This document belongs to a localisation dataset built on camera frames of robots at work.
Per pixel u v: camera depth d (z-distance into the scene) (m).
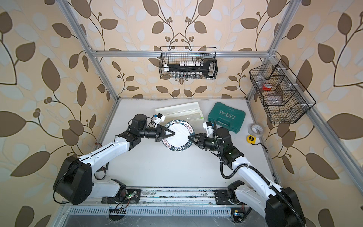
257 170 0.49
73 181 0.42
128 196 0.74
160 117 0.75
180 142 0.75
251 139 0.94
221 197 0.74
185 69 0.86
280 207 0.39
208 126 0.72
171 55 0.91
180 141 0.73
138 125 0.64
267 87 0.81
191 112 1.02
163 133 0.71
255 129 1.01
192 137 0.74
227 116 1.02
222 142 0.58
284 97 0.74
